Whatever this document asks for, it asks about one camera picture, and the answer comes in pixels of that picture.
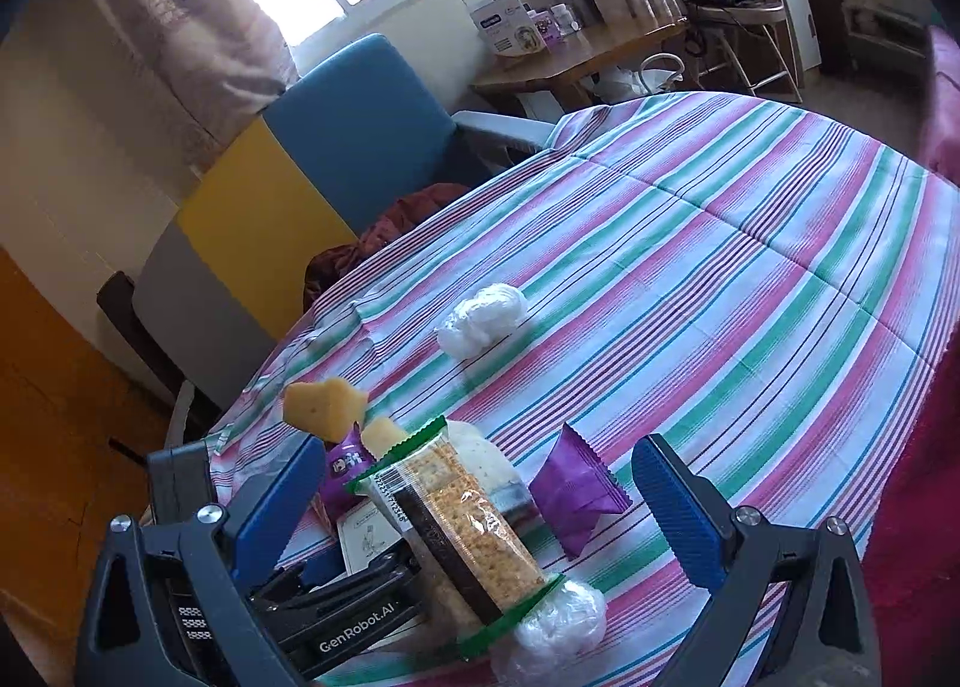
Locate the striped bedsheet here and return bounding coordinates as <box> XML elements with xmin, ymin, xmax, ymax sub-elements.
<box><xmin>202</xmin><ymin>91</ymin><xmax>955</xmax><ymax>687</ymax></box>

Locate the white cabinet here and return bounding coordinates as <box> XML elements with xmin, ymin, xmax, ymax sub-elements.
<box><xmin>776</xmin><ymin>0</ymin><xmax>824</xmax><ymax>74</ymax></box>

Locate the yellow sponge block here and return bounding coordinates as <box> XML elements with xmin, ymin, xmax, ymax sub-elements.
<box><xmin>283</xmin><ymin>377</ymin><xmax>369</xmax><ymax>443</ymax></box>

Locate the dark red-brown cloth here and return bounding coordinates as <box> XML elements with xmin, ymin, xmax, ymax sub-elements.
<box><xmin>303</xmin><ymin>183</ymin><xmax>470</xmax><ymax>309</ymax></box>

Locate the purple labelled jar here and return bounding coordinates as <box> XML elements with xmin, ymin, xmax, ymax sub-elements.
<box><xmin>528</xmin><ymin>8</ymin><xmax>565</xmax><ymax>48</ymax></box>

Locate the wooden desk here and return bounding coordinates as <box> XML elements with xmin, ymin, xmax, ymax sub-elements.
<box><xmin>471</xmin><ymin>18</ymin><xmax>692</xmax><ymax>112</ymax></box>

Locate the white paper card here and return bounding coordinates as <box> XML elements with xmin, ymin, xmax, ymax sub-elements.
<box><xmin>337</xmin><ymin>507</ymin><xmax>410</xmax><ymax>577</ymax></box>

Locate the green-ended cracker packet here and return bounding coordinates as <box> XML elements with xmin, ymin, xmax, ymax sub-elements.
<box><xmin>343</xmin><ymin>415</ymin><xmax>565</xmax><ymax>662</ymax></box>

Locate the purple snack packet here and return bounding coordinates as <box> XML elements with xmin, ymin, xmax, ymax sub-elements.
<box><xmin>530</xmin><ymin>424</ymin><xmax>633</xmax><ymax>559</ymax></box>
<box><xmin>316</xmin><ymin>427</ymin><xmax>376</xmax><ymax>517</ymax></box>

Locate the beige patterned curtain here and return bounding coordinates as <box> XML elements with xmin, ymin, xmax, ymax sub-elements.
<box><xmin>71</xmin><ymin>0</ymin><xmax>299</xmax><ymax>172</ymax></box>

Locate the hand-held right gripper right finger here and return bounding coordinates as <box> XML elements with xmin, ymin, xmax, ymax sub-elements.
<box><xmin>631</xmin><ymin>433</ymin><xmax>882</xmax><ymax>687</ymax></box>

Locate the blue yellow grey bench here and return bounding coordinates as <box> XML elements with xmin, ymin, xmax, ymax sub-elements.
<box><xmin>131</xmin><ymin>33</ymin><xmax>560</xmax><ymax>403</ymax></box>

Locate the white printed carton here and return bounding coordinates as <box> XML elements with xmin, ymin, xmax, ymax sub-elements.
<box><xmin>470</xmin><ymin>0</ymin><xmax>550</xmax><ymax>59</ymax></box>

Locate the white plastic carrier bag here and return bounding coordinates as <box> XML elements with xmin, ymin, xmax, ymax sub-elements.
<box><xmin>596</xmin><ymin>53</ymin><xmax>685</xmax><ymax>101</ymax></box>

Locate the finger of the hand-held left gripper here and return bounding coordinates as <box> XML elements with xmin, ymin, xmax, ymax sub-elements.
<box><xmin>247</xmin><ymin>544</ymin><xmax>425</xmax><ymax>677</ymax></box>

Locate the dark red blanket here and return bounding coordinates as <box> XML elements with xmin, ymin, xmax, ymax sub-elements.
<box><xmin>862</xmin><ymin>25</ymin><xmax>960</xmax><ymax>687</ymax></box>

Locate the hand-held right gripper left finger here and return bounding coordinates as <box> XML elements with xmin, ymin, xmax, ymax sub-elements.
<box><xmin>75</xmin><ymin>436</ymin><xmax>329</xmax><ymax>687</ymax></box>

